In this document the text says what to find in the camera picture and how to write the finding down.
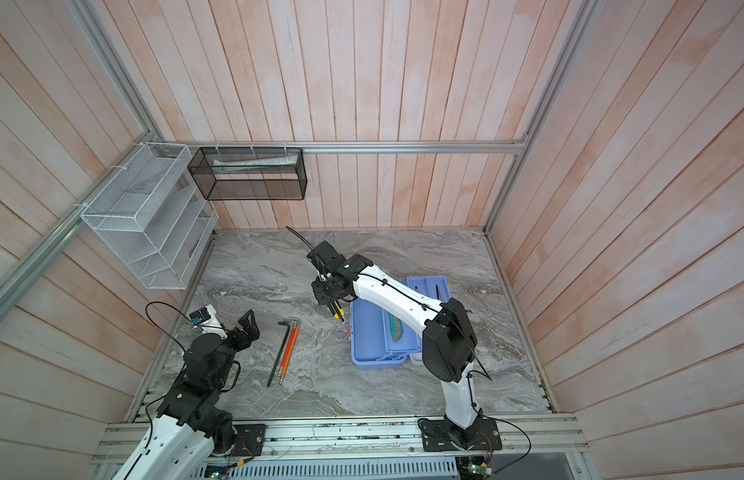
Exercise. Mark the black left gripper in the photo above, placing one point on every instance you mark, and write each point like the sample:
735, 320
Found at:
252, 330

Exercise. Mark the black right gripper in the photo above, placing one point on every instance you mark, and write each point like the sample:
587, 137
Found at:
318, 285

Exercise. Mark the yellow black utility knife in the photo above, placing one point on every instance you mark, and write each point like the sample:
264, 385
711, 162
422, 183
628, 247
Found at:
337, 311

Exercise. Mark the black hex key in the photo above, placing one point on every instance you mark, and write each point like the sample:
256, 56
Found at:
289, 324

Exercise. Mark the red screwdriver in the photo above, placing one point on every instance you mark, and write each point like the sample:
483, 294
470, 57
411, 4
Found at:
287, 351

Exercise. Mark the orange screwdriver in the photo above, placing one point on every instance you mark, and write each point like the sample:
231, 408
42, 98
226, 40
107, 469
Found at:
292, 345

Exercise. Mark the blue tool box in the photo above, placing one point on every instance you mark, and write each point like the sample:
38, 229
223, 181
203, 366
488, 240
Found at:
387, 319

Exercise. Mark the teal utility knife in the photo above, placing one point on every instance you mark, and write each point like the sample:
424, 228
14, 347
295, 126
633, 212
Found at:
396, 328

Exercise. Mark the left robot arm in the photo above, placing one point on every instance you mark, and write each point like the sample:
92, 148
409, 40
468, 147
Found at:
189, 427

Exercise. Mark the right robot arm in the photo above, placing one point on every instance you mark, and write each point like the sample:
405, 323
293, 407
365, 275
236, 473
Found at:
449, 340

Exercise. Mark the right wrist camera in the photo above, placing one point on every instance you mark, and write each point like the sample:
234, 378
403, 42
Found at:
325, 258

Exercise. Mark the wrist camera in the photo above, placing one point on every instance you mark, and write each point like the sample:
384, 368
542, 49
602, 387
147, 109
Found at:
325, 258
205, 317

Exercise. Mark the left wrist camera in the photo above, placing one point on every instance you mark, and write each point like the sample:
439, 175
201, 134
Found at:
205, 317

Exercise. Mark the white wire mesh shelf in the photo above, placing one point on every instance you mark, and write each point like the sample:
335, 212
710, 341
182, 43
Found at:
156, 227

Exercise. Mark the black wire mesh basket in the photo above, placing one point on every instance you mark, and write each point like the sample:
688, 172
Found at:
250, 173

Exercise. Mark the aluminium frame rail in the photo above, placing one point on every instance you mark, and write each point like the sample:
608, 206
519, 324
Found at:
19, 280

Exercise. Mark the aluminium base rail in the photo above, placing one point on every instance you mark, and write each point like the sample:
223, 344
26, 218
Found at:
516, 446

